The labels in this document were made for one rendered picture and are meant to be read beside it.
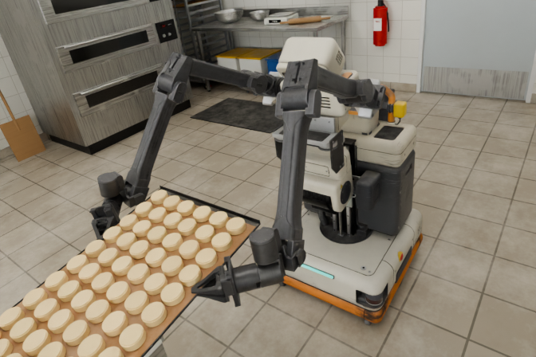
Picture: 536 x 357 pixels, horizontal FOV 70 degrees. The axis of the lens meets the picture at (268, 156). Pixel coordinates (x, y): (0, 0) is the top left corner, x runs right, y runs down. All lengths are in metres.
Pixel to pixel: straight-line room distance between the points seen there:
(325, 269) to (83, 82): 3.09
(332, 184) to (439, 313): 0.87
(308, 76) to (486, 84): 3.76
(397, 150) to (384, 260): 0.53
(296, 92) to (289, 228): 0.33
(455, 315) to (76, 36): 3.72
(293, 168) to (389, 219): 1.11
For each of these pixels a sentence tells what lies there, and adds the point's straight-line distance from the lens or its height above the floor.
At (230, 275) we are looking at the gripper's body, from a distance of 0.85.
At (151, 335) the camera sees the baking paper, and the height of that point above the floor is 0.95.
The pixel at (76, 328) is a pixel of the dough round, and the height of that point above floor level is 0.96.
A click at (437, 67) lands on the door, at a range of 4.67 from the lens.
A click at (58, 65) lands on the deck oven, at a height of 0.94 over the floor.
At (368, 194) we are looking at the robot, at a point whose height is 0.64.
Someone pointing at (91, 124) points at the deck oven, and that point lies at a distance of 4.27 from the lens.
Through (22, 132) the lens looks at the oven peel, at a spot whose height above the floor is 0.27.
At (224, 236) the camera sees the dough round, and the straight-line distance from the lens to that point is 0.98.
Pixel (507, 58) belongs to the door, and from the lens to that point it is 4.52.
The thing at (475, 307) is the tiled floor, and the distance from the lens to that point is 2.20.
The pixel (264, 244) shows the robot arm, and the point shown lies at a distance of 0.83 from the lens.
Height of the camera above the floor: 1.60
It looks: 28 degrees down
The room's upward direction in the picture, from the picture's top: 8 degrees counter-clockwise
